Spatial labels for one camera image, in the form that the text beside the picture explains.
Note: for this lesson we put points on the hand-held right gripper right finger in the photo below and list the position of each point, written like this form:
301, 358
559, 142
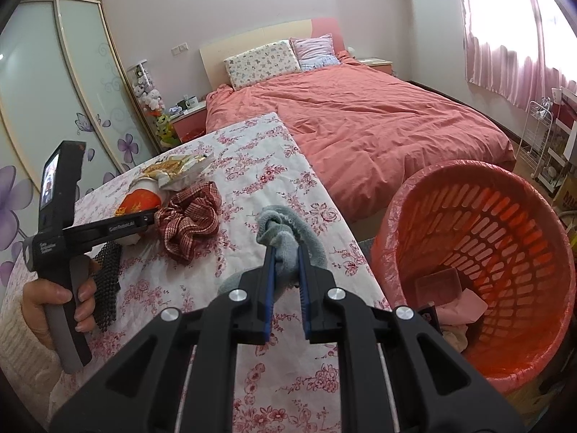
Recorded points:
304, 297

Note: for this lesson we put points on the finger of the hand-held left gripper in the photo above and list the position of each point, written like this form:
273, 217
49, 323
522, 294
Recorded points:
146, 222

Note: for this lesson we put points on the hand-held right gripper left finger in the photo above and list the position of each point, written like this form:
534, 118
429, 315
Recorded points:
269, 297

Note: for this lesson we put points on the orange white snack cup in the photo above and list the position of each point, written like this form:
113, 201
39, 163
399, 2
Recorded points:
139, 198

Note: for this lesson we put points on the grey blue sock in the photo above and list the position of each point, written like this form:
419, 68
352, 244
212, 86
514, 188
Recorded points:
288, 225

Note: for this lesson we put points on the black item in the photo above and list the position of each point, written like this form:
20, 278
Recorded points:
428, 315

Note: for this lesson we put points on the pink tissue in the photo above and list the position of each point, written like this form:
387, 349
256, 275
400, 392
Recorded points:
469, 306

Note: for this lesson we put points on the orange plastic laundry basket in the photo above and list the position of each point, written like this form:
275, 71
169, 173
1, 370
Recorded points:
518, 234

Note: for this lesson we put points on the person's left forearm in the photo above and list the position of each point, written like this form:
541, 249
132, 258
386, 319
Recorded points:
22, 365

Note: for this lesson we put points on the person's left hand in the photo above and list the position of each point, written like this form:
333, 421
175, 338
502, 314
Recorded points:
36, 302

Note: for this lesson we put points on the red plaid scrunchie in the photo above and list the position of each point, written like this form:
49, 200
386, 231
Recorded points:
189, 221

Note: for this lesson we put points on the gold snack wrapper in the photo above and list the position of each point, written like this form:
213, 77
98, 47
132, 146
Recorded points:
180, 169

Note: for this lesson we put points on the black beaded mat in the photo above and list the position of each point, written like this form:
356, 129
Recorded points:
108, 288

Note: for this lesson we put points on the frosted glass wardrobe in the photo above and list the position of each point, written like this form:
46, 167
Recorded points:
45, 99

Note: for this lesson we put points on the pink and white nightstand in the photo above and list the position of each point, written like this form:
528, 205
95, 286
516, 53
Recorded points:
189, 124
381, 66

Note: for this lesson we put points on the hanging plush toys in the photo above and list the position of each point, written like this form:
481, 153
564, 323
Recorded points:
151, 99

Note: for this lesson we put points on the pink floral tablecloth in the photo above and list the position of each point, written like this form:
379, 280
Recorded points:
279, 171

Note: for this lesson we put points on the white and dark mug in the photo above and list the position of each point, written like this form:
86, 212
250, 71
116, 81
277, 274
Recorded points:
191, 103

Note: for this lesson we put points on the salmon bed duvet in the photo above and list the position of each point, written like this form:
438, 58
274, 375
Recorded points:
360, 112

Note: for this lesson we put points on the white floral pillow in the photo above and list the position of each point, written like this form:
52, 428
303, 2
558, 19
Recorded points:
261, 63

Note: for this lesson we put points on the cream and pink headboard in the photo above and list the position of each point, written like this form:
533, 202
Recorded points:
252, 38

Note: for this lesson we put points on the pink striped pillow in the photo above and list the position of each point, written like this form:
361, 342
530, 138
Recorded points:
315, 49

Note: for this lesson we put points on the brown paper bag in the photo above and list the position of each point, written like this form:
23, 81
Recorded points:
568, 196

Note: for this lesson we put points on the pink curtain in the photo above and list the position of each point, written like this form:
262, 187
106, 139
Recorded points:
496, 67

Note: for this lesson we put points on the white trolley cart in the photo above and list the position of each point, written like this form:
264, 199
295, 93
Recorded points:
565, 119

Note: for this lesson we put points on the white wall socket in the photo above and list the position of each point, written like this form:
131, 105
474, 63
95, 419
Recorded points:
179, 48

